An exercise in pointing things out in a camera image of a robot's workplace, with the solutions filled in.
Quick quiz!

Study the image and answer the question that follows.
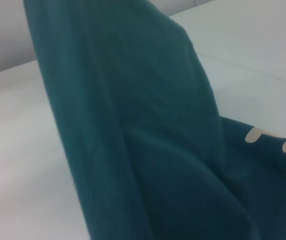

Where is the blue teal shirt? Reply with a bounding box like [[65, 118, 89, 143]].
[[22, 0, 286, 240]]

